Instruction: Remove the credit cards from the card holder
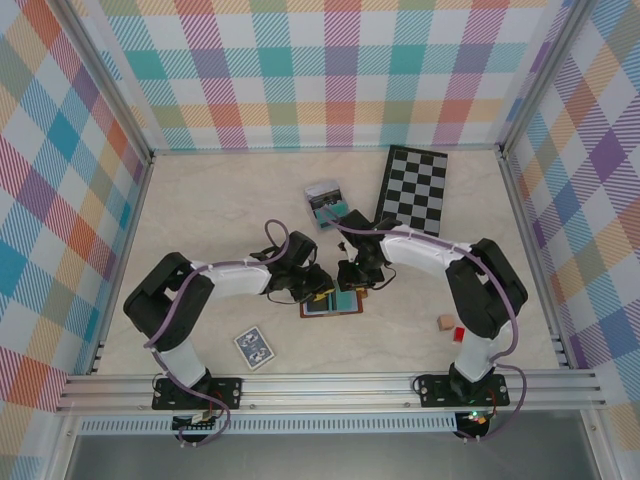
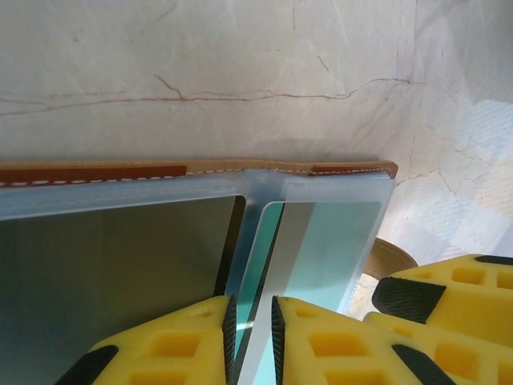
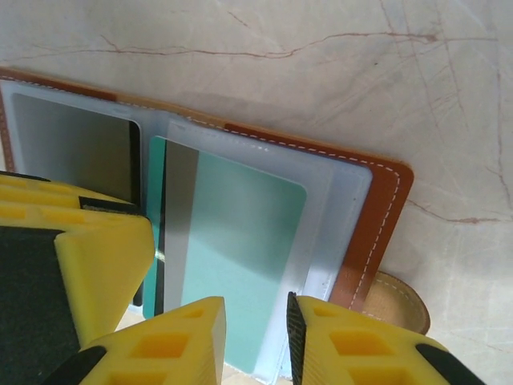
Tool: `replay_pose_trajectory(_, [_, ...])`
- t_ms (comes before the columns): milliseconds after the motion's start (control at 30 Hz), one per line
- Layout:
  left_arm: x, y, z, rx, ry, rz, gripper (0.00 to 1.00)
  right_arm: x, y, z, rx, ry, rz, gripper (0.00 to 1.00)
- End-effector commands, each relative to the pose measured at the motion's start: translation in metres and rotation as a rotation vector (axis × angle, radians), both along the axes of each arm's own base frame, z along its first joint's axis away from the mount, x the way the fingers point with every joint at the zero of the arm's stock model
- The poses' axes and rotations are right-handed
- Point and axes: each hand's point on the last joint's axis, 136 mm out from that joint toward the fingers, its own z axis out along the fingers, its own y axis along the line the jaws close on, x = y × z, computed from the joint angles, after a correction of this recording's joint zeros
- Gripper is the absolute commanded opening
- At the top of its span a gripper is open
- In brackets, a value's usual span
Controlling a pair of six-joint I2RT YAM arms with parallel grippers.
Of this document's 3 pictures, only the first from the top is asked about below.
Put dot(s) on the aluminium side rail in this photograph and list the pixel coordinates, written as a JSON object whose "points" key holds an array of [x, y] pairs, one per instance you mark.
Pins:
{"points": [[131, 235], [527, 225]]}

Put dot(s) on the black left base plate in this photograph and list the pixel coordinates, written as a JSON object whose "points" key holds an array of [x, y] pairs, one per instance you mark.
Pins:
{"points": [[227, 392]]}

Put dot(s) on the brown leather card holder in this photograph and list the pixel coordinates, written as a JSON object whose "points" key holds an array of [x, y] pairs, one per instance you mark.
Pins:
{"points": [[332, 313]]}

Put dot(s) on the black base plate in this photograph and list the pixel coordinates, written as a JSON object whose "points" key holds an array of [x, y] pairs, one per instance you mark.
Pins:
{"points": [[227, 392], [435, 392]]}

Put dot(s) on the landscape photo card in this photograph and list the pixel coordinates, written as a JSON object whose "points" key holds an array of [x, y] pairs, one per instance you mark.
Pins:
{"points": [[324, 194]]}

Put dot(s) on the aluminium back rail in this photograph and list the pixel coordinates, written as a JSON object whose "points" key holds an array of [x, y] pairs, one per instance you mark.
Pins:
{"points": [[250, 150]]}

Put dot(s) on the clear plastic card tray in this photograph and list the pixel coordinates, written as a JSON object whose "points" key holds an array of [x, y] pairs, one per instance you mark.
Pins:
{"points": [[325, 220]]}

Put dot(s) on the dark blue card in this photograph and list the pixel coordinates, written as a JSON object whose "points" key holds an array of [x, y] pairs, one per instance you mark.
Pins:
{"points": [[316, 307]]}

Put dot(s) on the aluminium front rail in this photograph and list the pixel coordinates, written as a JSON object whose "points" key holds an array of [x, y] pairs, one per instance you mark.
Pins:
{"points": [[325, 392]]}

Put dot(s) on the teal card with dark stripe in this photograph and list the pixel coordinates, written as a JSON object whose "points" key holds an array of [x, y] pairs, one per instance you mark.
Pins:
{"points": [[334, 210]]}

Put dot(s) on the blue playing card deck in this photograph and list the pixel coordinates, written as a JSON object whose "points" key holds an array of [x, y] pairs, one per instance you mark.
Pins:
{"points": [[254, 348]]}

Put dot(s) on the plain teal card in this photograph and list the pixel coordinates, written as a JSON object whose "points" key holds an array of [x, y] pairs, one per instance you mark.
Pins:
{"points": [[347, 302]]}

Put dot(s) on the left controller board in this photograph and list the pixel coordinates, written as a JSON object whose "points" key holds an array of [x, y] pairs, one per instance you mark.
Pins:
{"points": [[200, 419]]}

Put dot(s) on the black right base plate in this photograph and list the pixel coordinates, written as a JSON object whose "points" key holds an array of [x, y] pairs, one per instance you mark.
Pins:
{"points": [[435, 392]]}

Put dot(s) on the red block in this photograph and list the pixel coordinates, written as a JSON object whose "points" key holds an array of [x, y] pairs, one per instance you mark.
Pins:
{"points": [[459, 335]]}

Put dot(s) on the controller board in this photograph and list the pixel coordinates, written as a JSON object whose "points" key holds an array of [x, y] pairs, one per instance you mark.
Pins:
{"points": [[475, 419], [200, 419]]}

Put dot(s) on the small wooden cube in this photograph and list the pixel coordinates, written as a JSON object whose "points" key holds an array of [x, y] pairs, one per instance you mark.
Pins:
{"points": [[446, 322]]}

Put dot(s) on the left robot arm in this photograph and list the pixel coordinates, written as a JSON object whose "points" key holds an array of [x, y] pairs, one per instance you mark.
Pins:
{"points": [[165, 300]]}

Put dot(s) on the right controller board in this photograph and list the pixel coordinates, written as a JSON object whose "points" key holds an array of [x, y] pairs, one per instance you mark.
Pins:
{"points": [[475, 419]]}

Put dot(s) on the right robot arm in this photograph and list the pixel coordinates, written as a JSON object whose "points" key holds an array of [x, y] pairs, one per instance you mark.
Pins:
{"points": [[490, 290]]}

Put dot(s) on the black grey chessboard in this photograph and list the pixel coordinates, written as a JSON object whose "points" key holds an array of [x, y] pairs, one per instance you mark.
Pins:
{"points": [[415, 190]]}

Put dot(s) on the aluminium frame post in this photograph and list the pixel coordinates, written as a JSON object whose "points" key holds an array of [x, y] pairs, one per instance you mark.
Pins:
{"points": [[112, 85], [543, 75]]}

